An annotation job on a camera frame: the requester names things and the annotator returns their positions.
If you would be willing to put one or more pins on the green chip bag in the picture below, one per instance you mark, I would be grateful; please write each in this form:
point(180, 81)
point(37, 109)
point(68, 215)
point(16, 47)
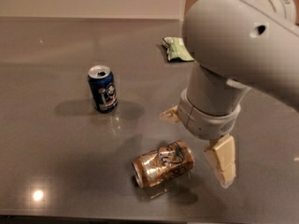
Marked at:
point(176, 50)

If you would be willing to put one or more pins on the blue soda can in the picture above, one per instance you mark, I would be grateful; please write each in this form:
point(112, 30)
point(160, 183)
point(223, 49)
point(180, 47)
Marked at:
point(102, 85)

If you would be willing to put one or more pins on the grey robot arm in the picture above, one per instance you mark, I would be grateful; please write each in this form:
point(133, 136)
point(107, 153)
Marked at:
point(238, 45)

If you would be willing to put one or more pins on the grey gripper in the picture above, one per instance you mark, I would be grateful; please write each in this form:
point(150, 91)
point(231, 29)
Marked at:
point(207, 121)

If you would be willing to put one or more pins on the orange soda can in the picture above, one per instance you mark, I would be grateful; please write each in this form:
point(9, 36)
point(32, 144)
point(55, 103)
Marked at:
point(162, 164)

